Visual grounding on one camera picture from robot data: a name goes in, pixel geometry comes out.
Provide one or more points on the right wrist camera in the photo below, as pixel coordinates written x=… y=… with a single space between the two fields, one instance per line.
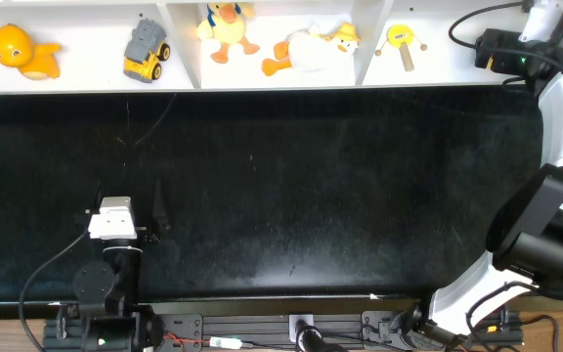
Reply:
x=540 y=19

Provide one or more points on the white shelf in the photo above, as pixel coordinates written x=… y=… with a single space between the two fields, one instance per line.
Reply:
x=91 y=78

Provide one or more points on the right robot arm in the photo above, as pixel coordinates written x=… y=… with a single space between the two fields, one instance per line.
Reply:
x=560 y=122

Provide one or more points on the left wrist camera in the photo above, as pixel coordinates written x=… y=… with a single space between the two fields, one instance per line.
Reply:
x=113 y=220

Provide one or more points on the white plush duck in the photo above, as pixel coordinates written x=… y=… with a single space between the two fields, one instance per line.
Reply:
x=313 y=51

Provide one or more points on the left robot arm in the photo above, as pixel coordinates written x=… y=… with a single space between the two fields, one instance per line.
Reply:
x=110 y=293

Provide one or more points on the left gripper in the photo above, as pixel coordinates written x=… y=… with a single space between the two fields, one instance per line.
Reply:
x=148 y=234

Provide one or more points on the yellow plush duck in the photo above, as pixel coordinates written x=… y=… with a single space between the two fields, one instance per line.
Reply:
x=229 y=27

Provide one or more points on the grey and yellow toy truck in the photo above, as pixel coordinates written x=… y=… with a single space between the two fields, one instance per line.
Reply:
x=145 y=51

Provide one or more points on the mounting rail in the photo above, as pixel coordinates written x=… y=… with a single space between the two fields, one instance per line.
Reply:
x=262 y=330

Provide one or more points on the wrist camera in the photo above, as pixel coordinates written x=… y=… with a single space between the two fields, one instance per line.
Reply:
x=113 y=220
x=540 y=19

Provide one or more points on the yellow rubber duck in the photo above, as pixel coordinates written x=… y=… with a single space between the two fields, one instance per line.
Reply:
x=17 y=49

